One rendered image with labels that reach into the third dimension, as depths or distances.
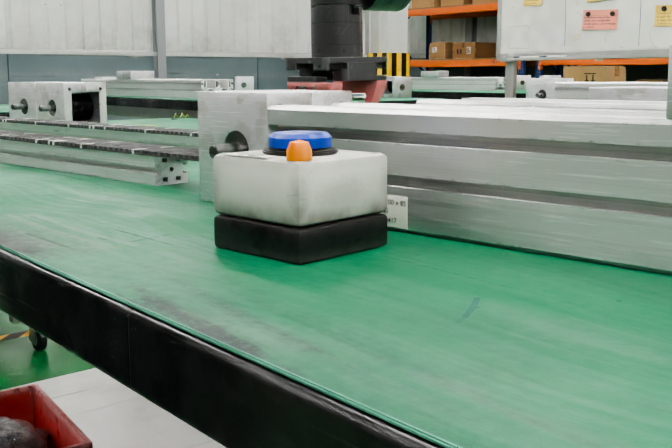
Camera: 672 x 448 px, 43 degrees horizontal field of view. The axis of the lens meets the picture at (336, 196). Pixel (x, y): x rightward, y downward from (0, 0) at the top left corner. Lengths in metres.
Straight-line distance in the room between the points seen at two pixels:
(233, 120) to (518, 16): 3.56
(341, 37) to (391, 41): 7.90
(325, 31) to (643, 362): 0.65
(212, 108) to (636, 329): 0.44
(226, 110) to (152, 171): 0.18
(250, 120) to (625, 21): 3.28
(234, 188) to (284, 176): 0.05
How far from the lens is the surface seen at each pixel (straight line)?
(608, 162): 0.50
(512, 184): 0.54
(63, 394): 1.93
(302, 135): 0.52
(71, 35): 12.51
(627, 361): 0.35
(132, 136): 1.24
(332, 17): 0.93
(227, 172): 0.53
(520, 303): 0.42
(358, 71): 0.93
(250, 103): 0.69
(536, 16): 4.16
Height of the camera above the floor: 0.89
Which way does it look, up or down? 8 degrees down
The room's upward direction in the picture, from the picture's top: straight up
